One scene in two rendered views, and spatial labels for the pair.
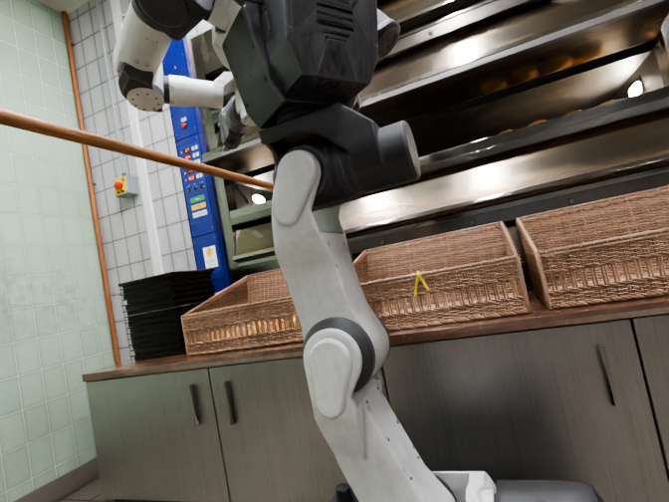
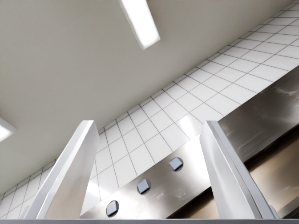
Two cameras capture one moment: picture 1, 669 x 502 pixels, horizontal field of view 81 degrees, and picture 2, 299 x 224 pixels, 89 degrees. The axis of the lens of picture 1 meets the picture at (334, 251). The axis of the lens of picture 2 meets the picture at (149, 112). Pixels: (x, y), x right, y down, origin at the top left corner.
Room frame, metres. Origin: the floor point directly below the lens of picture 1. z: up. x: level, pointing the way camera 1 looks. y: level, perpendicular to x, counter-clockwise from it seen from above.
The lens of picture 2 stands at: (0.99, -0.22, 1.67)
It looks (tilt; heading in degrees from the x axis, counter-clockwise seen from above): 52 degrees up; 334
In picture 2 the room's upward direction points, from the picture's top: 37 degrees counter-clockwise
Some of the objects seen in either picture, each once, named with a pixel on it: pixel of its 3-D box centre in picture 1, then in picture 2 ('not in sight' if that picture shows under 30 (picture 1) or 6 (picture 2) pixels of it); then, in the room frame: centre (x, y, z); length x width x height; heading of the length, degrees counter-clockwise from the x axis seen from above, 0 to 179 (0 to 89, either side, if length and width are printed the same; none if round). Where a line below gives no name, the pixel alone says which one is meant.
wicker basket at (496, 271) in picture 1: (427, 274); not in sight; (1.34, -0.29, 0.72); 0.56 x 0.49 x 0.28; 69
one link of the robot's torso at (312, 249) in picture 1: (330, 270); not in sight; (0.80, 0.02, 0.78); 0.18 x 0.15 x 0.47; 159
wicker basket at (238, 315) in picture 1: (276, 300); not in sight; (1.58, 0.27, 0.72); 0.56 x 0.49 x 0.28; 69
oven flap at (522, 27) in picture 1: (390, 78); not in sight; (1.60, -0.37, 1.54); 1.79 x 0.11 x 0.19; 69
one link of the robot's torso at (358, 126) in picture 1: (341, 155); not in sight; (0.77, -0.05, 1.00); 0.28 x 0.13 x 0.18; 69
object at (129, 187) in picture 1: (125, 186); not in sight; (2.09, 1.05, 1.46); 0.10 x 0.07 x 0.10; 69
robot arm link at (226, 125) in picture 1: (234, 122); not in sight; (1.14, 0.22, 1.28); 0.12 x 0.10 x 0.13; 34
